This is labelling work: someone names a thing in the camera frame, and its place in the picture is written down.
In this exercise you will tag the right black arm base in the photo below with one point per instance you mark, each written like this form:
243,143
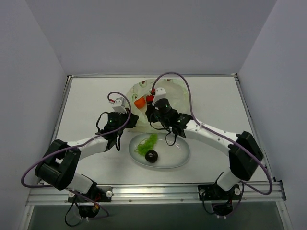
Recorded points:
219,202

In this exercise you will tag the dark round fake fruit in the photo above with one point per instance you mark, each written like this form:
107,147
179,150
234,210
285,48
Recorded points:
151,156

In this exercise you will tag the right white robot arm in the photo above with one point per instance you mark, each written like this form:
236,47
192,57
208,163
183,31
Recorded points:
241,165

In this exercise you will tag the aluminium front rail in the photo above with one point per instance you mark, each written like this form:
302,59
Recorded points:
123,194

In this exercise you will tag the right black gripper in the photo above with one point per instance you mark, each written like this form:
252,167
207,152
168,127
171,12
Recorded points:
149,113

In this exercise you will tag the white oval plate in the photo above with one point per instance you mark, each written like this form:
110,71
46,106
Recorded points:
172,153

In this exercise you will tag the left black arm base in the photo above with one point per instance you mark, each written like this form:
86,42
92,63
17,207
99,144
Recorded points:
88,204

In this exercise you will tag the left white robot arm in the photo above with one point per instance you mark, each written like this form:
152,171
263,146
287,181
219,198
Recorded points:
61,158

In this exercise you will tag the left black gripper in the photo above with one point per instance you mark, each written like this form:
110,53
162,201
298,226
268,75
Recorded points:
132,119

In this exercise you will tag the green fake grapes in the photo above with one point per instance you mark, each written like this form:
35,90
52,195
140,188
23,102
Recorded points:
146,144

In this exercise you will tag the translucent plastic bag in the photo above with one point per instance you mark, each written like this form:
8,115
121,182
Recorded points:
177,96

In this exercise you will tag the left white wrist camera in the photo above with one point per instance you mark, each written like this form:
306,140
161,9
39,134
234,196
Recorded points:
119,105

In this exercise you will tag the red yellow fake fruit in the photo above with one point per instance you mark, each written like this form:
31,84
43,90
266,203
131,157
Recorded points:
149,98

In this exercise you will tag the orange fake fruit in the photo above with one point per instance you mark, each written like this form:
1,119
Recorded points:
140,103

